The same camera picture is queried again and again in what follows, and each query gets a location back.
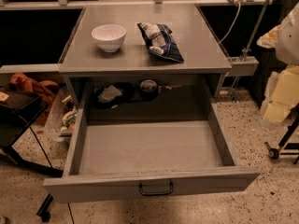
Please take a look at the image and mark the grey top drawer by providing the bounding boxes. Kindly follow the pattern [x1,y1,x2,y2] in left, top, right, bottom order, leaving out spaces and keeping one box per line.
[44,84,259,203]

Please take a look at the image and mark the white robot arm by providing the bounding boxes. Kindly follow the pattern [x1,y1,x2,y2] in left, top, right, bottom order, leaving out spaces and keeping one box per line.
[257,3,299,123]

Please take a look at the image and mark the black round tin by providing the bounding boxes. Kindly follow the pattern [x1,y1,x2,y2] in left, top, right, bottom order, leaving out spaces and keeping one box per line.
[138,79,158,101]

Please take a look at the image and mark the crumpled grey bag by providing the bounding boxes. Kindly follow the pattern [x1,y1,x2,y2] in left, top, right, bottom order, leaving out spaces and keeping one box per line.
[92,82,135,109]

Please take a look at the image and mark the grey cabinet counter unit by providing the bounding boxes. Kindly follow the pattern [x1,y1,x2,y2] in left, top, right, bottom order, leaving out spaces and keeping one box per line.
[59,4,231,104]

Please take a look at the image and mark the blue white chip bag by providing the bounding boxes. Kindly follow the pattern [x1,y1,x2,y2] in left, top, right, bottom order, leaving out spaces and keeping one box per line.
[137,22,184,63]

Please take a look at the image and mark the white ceramic bowl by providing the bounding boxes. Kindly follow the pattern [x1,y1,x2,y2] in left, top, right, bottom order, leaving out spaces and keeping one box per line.
[92,24,126,52]

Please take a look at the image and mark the clear plastic bin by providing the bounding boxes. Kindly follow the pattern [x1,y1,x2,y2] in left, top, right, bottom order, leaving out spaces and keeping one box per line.
[44,87,74,143]

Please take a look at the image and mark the metal pole stand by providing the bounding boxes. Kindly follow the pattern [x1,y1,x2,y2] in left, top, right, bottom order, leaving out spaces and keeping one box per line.
[226,0,271,101]

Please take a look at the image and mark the orange cloth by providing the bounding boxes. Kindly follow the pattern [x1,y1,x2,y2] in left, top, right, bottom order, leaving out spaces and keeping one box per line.
[10,73,60,125]

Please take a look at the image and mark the black metal stand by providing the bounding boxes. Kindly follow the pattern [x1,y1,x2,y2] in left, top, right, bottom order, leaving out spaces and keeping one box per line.
[0,83,64,223]

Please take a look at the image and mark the black wheeled tripod leg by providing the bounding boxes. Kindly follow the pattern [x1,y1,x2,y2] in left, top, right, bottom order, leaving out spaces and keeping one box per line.
[264,116,299,164]

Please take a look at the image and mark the black top drawer handle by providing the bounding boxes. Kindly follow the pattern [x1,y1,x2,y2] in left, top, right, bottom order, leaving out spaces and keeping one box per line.
[138,182,174,197]

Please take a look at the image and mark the white power cable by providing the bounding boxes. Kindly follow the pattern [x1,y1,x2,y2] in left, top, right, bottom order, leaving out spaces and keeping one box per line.
[218,1,243,45]

